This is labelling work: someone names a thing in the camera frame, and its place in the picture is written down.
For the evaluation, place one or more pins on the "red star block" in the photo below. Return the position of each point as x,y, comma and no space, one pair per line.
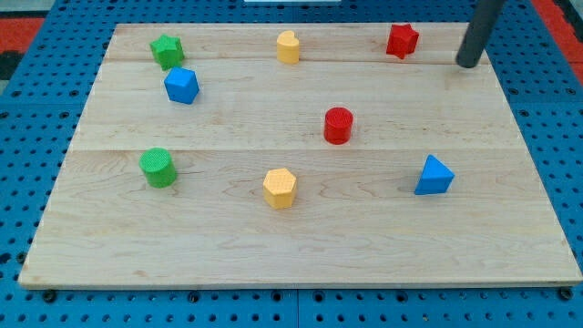
402,40

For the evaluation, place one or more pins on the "green star block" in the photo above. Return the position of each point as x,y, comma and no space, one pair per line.
167,51

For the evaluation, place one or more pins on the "yellow hexagon block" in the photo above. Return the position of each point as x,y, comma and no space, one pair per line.
279,188

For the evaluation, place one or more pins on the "red cylinder block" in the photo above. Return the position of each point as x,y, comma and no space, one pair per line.
338,123

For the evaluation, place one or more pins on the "light wooden board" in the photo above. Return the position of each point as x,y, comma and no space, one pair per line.
355,221

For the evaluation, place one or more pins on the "yellow heart block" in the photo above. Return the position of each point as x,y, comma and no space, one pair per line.
288,47

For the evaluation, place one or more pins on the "green cylinder block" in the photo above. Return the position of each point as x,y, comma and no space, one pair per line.
158,168

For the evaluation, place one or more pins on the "blue cube block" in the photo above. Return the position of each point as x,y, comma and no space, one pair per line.
181,85

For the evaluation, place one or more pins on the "blue triangle block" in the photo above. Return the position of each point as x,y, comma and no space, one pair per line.
435,177

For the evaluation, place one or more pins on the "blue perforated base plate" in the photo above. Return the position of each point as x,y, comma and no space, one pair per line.
44,99

